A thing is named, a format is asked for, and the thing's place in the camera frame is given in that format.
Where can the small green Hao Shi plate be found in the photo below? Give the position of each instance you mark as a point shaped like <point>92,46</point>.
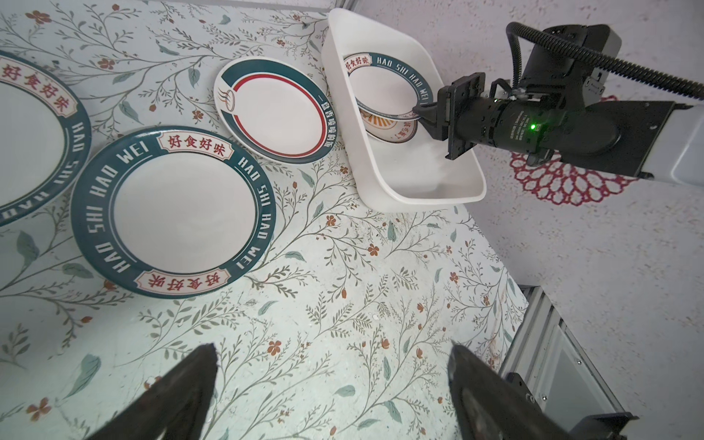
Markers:
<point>46,137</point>

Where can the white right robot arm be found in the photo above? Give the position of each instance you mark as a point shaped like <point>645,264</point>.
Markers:
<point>572,97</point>

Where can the orange sunburst plate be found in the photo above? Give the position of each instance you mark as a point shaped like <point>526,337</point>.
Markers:
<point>388,130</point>

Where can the green red ring plate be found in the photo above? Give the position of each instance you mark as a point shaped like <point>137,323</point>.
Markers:
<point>275,110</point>

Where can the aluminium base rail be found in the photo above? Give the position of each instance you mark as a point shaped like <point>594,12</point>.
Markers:
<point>549,366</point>

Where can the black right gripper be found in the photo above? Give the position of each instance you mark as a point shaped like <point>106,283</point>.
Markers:
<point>464,118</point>

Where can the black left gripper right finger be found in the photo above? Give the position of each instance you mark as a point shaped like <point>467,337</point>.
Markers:
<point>487,407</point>

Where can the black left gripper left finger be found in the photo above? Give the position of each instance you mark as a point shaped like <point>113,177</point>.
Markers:
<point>175,407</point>

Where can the white plastic bin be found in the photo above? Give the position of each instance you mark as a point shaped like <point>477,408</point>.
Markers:
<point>394,178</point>

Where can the large green Hao Shi plate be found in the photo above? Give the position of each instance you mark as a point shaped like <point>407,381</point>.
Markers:
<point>173,212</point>

